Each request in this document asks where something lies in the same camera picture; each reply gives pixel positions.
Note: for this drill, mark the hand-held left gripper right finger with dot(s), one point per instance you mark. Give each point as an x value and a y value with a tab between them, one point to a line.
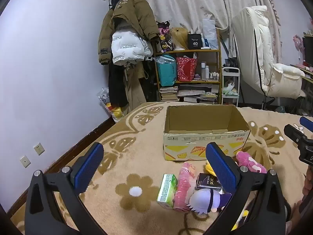
222	169

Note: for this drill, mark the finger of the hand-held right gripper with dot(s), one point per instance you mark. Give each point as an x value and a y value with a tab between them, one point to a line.
306	122
293	132

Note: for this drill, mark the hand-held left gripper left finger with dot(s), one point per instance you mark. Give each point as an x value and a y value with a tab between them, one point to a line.
89	169

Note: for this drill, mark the yellow white plush toy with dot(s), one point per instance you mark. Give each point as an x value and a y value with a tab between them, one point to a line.
209	167

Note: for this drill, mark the purple-haired plush doll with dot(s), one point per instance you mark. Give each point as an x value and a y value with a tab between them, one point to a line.
203	200

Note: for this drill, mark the cardboard box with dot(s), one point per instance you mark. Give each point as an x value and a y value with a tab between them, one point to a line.
203	117

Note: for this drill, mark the person's right hand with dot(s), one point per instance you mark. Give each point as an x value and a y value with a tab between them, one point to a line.
307	184

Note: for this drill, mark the small black box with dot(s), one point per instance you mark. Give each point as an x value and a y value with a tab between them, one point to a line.
206	181

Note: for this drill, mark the pink plush toy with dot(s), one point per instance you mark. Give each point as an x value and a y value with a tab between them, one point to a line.
247	162

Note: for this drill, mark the pink rolled packet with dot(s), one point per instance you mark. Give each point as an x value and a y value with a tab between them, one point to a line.
182	188

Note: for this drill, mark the green drink carton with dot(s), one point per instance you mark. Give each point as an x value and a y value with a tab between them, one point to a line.
166	188

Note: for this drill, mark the plastic bag of toys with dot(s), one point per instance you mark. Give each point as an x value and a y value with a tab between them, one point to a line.
115	112

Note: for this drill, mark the black monitor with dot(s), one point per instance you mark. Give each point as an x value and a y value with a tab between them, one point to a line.
308	50

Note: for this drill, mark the pink desk fan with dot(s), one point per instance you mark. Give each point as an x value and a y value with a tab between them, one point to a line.
297	44

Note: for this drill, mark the pile of books and papers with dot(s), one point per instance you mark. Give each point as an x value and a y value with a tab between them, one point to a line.
198	94

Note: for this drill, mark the cat plush toy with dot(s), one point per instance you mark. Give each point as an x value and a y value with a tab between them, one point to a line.
229	85

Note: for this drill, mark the black trousers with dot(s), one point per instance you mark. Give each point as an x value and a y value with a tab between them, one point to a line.
117	85

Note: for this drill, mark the white trolley cart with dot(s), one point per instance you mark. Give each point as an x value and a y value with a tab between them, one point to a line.
231	69

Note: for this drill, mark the beige trousers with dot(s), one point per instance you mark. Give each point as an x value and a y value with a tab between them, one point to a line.
134	90

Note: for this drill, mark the stack of books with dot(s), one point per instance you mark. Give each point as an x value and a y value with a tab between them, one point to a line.
168	93

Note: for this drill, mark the white padded folding chair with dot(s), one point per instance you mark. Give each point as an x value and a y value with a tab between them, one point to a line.
254	41

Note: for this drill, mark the row of cosmetic bottles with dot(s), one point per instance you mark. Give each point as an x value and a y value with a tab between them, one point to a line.
207	72

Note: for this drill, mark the black hanging garment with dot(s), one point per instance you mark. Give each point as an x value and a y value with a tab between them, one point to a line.
149	83

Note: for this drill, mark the red patterned bag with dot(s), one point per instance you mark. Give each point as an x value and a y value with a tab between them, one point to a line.
186	69

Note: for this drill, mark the teal bag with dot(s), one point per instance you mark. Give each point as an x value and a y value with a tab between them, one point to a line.
166	72

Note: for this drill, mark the wooden shelf unit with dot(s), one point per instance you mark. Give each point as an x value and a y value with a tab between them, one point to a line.
185	51

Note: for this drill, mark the black gift box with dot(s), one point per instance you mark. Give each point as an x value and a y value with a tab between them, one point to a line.
195	41

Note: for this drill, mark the white plastic bag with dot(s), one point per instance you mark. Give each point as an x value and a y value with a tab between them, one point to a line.
210	31

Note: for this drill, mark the white puffer jacket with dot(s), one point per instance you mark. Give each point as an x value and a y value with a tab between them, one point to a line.
127	44

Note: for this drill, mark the blonde wig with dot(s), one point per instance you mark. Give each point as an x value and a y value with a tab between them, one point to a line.
178	38

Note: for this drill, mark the black printed bag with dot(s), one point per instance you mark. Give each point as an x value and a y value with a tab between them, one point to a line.
163	36

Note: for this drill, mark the brown puffer jacket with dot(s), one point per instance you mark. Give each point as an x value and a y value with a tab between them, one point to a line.
139	12

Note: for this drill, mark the white curtain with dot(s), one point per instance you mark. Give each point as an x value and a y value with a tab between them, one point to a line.
183	0

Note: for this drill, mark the white wall socket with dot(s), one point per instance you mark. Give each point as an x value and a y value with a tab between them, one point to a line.
25	161
39	148

